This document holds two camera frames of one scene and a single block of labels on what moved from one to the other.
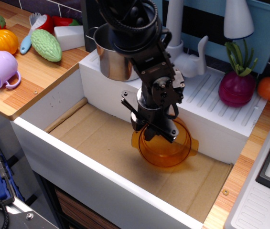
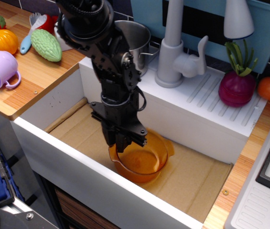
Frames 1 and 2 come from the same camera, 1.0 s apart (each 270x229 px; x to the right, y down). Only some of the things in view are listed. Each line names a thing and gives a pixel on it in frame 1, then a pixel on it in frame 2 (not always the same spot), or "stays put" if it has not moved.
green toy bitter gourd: (45, 43) stays put
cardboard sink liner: (106, 140) stays put
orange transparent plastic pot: (161, 151) → (143, 163)
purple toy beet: (236, 88) stays put
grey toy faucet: (189, 66) stays put
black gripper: (154, 109) → (123, 119)
